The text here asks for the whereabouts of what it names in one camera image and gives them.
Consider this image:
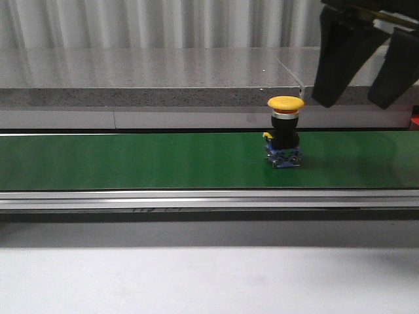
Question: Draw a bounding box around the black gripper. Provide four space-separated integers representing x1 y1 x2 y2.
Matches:
312 0 418 109

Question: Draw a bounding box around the yellow mushroom push button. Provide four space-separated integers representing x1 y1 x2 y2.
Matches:
263 96 304 169

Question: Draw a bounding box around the grey stone slab right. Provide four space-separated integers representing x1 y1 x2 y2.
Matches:
274 46 419 107

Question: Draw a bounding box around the grey stone slab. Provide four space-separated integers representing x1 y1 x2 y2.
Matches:
274 46 419 107
1 48 300 108

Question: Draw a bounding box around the red object at edge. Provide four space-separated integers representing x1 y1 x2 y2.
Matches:
409 114 419 131

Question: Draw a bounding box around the green conveyor belt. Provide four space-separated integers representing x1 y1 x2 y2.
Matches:
1 131 418 190

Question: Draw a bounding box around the grey stone slab left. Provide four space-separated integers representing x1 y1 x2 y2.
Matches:
1 48 300 108

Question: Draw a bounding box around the white panel under slab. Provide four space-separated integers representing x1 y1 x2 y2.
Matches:
1 105 412 130

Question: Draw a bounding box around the grey pleated curtain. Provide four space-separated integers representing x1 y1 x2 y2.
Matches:
1 1 323 49

